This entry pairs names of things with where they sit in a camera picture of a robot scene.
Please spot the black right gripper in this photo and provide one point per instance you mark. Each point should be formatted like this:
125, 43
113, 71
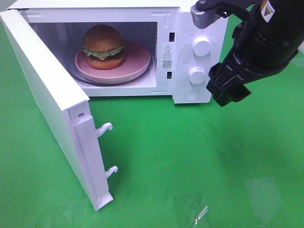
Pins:
263, 46

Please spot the round microwave door button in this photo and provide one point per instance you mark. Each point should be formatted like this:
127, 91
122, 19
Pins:
193, 95

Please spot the pink round plate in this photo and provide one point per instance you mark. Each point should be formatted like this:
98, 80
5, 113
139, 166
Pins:
136, 48

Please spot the burger with lettuce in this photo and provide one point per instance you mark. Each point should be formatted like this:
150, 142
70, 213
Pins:
103, 47

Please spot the white microwave door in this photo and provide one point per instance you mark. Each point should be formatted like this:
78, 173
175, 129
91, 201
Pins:
64, 106

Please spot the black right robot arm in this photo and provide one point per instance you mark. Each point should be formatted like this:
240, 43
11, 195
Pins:
263, 46

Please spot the lower white microwave knob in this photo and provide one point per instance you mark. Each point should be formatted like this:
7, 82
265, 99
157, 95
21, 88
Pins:
197, 75

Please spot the white microwave knob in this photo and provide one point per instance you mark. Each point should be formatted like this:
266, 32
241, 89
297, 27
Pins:
197, 75
201, 46

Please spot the upper white microwave knob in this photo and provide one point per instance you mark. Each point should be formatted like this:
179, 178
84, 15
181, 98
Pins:
201, 46

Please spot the white microwave oven body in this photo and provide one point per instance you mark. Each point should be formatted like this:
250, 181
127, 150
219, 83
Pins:
169, 48

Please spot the clear plastic tape piece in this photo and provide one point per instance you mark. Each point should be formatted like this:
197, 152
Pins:
201, 215

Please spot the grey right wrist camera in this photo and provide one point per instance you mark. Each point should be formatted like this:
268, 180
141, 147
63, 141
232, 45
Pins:
206, 12

